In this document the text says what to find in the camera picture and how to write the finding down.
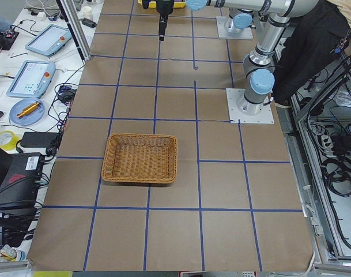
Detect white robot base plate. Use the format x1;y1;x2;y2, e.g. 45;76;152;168
226;88;274;124

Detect blue teach pendant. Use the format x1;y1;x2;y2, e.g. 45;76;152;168
6;60;56;98
25;24;72;57

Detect blue plate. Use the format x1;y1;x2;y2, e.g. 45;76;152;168
9;98;45;126

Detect yellow bin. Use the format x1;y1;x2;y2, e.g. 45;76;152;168
138;0;186;9

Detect person in black clothes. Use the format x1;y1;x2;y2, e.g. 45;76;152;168
272;1;351;108

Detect white paper cup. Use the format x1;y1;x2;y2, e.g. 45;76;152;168
81;6;93;20

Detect black power adapter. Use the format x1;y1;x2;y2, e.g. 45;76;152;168
20;132;58;148

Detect yellow tape roll on desk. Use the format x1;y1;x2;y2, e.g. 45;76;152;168
0;130;20;151

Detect aluminium frame post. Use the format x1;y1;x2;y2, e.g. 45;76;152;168
56;0;91;61

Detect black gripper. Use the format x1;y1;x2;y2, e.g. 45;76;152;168
156;0;173;41

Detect brown wicker basket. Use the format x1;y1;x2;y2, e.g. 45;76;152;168
101;133;178;184

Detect black computer box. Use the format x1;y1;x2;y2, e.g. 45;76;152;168
0;148;43;211

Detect lower blue teach pendant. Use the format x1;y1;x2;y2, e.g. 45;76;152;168
6;60;56;98

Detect brass cylinder part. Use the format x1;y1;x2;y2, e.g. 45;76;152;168
17;102;41;118

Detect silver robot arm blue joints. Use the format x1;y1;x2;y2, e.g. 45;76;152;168
186;0;318;115

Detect upper blue teach pendant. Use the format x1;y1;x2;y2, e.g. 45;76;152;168
25;24;72;57

